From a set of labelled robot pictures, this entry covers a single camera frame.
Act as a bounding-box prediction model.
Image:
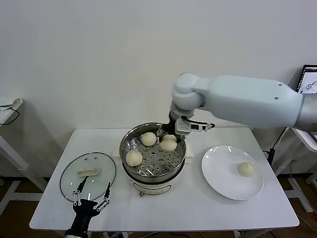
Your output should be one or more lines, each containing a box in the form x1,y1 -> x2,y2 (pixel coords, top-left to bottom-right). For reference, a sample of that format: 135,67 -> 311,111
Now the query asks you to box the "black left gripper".
64,175 -> 111,235

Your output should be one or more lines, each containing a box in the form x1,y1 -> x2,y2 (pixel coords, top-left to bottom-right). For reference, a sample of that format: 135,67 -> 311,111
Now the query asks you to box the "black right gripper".
158,112 -> 181,143

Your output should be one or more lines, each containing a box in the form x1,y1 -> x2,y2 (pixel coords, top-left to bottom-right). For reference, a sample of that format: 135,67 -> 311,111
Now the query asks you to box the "white steamed baozi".
159,135 -> 178,152
237,162 -> 255,177
125,150 -> 143,167
141,132 -> 157,146

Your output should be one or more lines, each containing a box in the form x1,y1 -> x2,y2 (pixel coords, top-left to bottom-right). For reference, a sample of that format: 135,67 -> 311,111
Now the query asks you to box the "glass lid with white handle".
59,152 -> 116,200

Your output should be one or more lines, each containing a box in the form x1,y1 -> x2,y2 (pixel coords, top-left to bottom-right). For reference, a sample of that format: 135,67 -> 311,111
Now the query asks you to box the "stainless steel steamer basket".
119,123 -> 186,177

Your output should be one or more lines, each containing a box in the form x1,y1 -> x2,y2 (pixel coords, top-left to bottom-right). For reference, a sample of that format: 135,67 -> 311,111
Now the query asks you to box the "white electric cooker pot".
112,142 -> 194,198

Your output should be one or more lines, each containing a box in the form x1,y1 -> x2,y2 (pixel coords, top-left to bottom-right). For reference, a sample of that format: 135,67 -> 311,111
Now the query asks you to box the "white round plate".
201,145 -> 264,200

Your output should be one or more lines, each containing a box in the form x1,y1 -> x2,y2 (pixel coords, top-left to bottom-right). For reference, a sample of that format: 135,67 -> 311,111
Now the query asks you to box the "black power adapter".
262,148 -> 276,167

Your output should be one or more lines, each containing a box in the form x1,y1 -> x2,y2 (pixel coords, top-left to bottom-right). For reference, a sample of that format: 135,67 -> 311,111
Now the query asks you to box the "white side table with laptop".
292,127 -> 317,214

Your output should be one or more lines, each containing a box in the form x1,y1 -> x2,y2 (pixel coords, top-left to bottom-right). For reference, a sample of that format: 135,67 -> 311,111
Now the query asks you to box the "open grey laptop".
296,64 -> 317,139

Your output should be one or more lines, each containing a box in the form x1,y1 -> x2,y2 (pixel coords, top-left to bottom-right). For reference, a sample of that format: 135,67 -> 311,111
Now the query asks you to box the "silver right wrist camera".
174,118 -> 215,136

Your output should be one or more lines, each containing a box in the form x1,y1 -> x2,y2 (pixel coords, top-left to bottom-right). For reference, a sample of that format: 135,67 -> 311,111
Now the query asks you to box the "thin black cable loop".
0,107 -> 20,126

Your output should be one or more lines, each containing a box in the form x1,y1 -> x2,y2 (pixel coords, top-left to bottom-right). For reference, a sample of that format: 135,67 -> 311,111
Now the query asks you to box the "white laptop charging cable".
273,127 -> 289,149

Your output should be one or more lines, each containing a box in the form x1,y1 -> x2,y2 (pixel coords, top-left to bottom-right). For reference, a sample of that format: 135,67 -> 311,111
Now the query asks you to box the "white side table with cables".
0,98 -> 48,216

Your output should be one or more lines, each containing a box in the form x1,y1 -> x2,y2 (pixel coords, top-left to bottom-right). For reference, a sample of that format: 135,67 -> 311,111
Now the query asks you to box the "white cord on side table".
0,98 -> 23,111

